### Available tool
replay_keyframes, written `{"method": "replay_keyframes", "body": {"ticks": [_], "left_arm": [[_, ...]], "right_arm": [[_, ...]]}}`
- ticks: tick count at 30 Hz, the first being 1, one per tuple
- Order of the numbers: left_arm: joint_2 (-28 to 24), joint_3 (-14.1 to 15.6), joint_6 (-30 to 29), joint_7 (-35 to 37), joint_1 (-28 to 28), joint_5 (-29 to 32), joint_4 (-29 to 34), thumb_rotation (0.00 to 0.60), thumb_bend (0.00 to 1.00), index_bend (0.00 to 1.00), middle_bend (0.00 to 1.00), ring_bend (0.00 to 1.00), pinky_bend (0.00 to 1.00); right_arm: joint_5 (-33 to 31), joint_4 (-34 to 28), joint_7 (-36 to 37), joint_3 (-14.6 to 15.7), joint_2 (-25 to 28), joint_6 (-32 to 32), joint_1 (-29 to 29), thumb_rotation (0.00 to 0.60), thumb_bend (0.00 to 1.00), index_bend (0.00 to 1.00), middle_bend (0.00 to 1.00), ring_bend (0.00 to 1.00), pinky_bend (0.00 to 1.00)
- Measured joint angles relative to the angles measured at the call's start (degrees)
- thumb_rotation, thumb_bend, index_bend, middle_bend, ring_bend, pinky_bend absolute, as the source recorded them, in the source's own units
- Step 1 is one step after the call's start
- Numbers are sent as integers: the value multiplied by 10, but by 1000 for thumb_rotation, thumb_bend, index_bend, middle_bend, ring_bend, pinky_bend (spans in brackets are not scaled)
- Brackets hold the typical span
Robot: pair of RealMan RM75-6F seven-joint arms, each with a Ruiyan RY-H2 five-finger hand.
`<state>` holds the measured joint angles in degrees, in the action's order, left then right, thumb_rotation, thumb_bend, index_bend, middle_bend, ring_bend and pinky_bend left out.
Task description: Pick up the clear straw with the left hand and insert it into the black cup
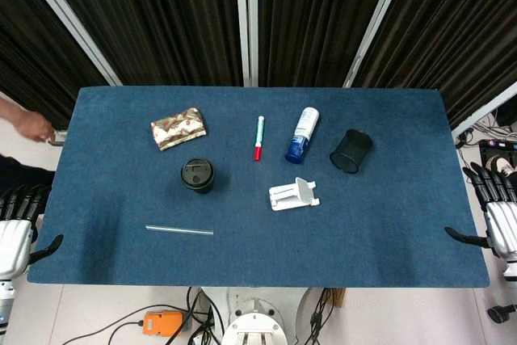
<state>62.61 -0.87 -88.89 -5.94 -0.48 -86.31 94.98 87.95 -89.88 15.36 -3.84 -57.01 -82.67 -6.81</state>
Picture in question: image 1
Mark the blue felt table mat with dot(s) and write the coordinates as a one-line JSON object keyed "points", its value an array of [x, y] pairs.
{"points": [[258, 248]]}

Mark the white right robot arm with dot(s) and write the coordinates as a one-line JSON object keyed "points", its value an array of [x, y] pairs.
{"points": [[511, 270]]}

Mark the black electronic device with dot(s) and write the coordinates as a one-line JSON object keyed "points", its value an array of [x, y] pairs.
{"points": [[490, 147]]}

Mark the gold red patterned snack packet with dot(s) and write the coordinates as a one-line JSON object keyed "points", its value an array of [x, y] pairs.
{"points": [[179, 128]]}

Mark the white black sneaker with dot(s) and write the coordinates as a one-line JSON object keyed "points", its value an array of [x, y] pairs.
{"points": [[500, 165]]}

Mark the orange box on floor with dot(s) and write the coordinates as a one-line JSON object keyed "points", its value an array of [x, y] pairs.
{"points": [[162, 323]]}

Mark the black pleated curtain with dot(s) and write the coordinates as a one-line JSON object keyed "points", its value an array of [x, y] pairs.
{"points": [[32, 54], [319, 18], [161, 18], [452, 30]]}

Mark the white marker with red cap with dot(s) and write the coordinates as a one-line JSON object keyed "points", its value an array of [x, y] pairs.
{"points": [[259, 138]]}

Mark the white partition post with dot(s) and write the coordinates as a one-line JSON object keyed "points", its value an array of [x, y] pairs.
{"points": [[484, 110], [247, 22], [68, 22], [377, 22]]}

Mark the black mesh pen holder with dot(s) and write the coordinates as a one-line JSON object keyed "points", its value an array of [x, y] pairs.
{"points": [[350, 151]]}

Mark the black lidded coffee cup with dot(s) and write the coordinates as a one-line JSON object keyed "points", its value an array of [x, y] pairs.
{"points": [[197, 175]]}

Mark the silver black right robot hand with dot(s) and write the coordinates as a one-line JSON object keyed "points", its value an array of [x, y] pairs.
{"points": [[503, 225]]}

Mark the black caster wheel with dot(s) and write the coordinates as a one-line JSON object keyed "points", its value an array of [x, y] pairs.
{"points": [[501, 313]]}

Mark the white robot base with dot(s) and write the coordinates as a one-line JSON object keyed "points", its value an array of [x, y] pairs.
{"points": [[258, 316]]}

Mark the bare person hand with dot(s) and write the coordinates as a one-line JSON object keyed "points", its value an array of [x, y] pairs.
{"points": [[38, 127]]}

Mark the person forearm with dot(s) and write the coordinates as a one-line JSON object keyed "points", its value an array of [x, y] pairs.
{"points": [[10, 112]]}

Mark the white blue spray bottle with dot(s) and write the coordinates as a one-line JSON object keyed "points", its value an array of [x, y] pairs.
{"points": [[303, 135]]}

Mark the brown cardboard piece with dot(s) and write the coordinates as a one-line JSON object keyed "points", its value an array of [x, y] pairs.
{"points": [[337, 297]]}

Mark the white folding phone stand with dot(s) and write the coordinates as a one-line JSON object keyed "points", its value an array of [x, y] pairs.
{"points": [[292, 195]]}

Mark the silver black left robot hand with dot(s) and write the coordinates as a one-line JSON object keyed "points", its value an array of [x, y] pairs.
{"points": [[14, 244]]}

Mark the grey metal bracket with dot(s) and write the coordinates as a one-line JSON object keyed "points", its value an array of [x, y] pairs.
{"points": [[55, 142]]}

